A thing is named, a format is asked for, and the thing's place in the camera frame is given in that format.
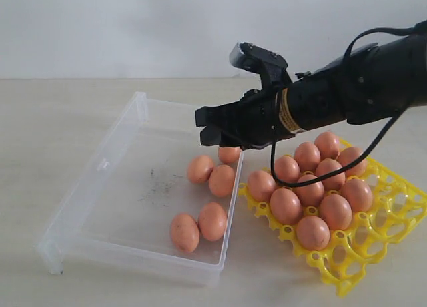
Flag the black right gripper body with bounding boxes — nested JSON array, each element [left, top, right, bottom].
[[220, 87, 295, 150]]

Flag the brown egg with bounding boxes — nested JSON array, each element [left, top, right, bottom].
[[209, 164, 235, 198], [336, 146, 367, 177], [294, 182, 324, 207], [218, 147, 241, 164], [296, 216, 330, 250], [187, 155, 215, 184], [198, 202, 227, 242], [314, 131, 340, 160], [315, 158, 346, 190], [319, 194, 352, 230], [270, 188, 303, 225], [340, 178, 373, 212]]

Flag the brown egg placed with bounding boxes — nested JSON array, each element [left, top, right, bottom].
[[248, 170, 276, 202], [274, 155, 300, 183], [294, 141, 321, 172]]

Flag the brown egg corner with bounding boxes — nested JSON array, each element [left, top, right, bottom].
[[169, 213, 199, 253]]

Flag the clear plastic container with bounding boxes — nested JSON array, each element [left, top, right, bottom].
[[37, 92, 229, 285]]

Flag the yellow plastic egg tray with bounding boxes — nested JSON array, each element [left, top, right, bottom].
[[238, 157, 426, 297]]

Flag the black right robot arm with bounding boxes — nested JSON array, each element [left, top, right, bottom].
[[195, 22, 426, 150]]

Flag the black camera cable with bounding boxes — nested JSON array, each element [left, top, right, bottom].
[[269, 21, 424, 188]]

